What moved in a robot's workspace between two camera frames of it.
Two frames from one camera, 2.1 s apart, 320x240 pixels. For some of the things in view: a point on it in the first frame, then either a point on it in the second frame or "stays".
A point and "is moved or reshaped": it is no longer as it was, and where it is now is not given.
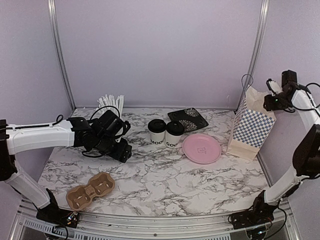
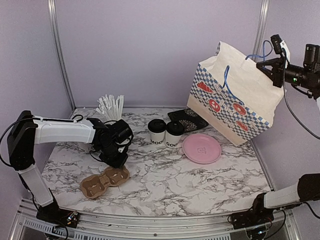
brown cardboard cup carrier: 80,197 -> 96,186
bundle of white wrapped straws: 110,101 stays
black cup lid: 157,125 stays
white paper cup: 172,140 stays
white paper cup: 157,139 stays
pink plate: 202,148 stays
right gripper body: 280,103 -> 302,78
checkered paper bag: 253,124 is moved or reshaped
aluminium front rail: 25,225 stays
